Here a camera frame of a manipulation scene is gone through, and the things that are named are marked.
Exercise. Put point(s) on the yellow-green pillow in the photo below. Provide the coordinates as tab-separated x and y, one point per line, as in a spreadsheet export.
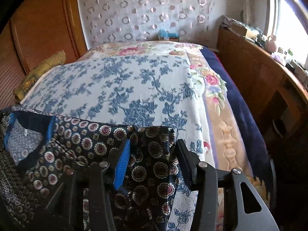
45	65

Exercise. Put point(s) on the white pipe cover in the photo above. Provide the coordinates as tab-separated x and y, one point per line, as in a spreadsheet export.
247	2

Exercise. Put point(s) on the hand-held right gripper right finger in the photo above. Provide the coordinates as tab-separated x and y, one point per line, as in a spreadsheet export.
186	166

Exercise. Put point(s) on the wooden side cabinet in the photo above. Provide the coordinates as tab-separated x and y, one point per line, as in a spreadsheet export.
245	65

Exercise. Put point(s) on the cardboard box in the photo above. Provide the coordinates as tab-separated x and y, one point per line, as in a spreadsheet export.
240	30

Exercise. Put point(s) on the blue floral white cloth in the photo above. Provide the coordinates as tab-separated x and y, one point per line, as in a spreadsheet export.
120	89

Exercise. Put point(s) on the blue box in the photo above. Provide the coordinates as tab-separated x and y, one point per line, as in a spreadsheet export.
168	35

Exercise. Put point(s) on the navy circle-patterned shirt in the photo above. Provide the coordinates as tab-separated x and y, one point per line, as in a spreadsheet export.
149	149

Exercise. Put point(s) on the stack of papers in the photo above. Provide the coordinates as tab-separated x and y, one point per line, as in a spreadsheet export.
228	21

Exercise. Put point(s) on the window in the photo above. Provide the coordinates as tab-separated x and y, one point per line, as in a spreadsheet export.
286	24

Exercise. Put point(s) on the wooden slatted wardrobe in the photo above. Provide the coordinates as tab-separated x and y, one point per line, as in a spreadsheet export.
43	28

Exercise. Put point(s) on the circle-patterned wall cloth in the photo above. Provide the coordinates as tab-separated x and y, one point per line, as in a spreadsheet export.
144	9

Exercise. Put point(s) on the navy blue blanket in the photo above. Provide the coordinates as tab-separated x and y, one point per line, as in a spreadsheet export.
240	105

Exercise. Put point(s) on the white bottle green cap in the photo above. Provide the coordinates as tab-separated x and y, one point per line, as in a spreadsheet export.
290	56

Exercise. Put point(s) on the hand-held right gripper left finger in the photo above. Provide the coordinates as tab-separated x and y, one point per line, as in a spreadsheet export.
122	163

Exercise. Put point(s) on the pale plastic bag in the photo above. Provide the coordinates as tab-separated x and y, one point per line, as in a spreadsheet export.
278	58

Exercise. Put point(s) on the pink ceramic vase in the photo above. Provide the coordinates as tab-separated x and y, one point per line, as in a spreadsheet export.
272	44

